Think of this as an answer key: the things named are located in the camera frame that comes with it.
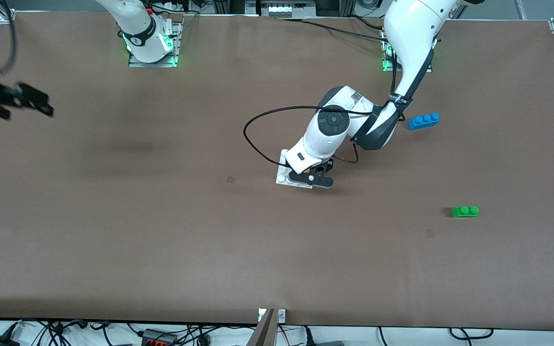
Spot white studded base plate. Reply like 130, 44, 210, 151
276, 149, 317, 190

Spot blue three-stud block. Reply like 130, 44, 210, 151
407, 112, 441, 131

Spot green two-stud block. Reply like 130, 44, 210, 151
451, 205, 479, 219

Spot white power strip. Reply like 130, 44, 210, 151
259, 0, 317, 19

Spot black power adapter red buttons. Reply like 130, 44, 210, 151
141, 329, 178, 346

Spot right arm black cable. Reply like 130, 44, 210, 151
0, 0, 18, 73

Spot black cable across table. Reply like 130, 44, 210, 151
277, 17, 388, 41

